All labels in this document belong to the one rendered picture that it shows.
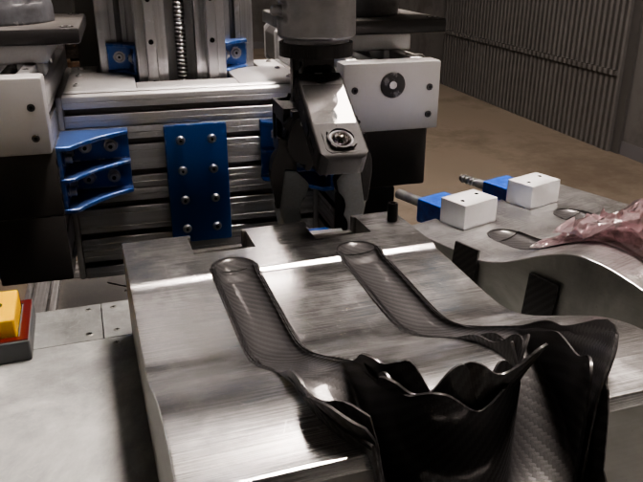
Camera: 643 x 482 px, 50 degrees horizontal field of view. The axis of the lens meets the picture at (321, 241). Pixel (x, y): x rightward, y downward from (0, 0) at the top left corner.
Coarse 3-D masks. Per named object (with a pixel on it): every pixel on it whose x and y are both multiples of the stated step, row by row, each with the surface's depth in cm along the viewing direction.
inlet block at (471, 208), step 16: (400, 192) 83; (464, 192) 76; (480, 192) 76; (432, 208) 77; (448, 208) 74; (464, 208) 72; (480, 208) 74; (496, 208) 75; (448, 224) 75; (464, 224) 73; (480, 224) 74
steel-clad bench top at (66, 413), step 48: (48, 336) 64; (96, 336) 64; (0, 384) 57; (48, 384) 57; (96, 384) 57; (0, 432) 51; (48, 432) 51; (96, 432) 51; (144, 432) 51; (0, 480) 46; (48, 480) 46; (96, 480) 46; (144, 480) 46
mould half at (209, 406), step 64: (128, 256) 58; (192, 256) 58; (256, 256) 58; (320, 256) 58; (192, 320) 49; (320, 320) 50; (384, 320) 50; (512, 320) 46; (576, 320) 41; (192, 384) 37; (256, 384) 34; (640, 384) 34; (192, 448) 29; (256, 448) 29; (320, 448) 29; (640, 448) 34
